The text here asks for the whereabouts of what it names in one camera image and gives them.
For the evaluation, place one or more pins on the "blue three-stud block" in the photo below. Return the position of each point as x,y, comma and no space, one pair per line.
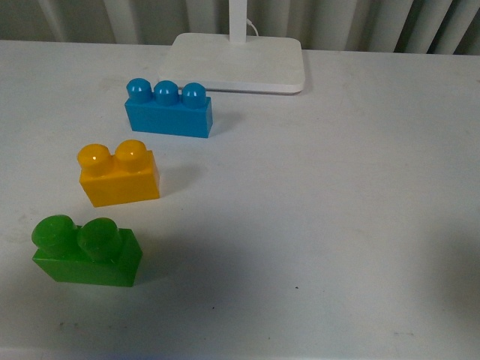
167,109

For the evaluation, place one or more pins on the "green two-stud block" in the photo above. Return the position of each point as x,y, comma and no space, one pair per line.
98,252

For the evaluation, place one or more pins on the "yellow two-stud block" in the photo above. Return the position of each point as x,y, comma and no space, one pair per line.
128,175

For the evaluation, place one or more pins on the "grey curtain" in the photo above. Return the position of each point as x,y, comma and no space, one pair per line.
437,27

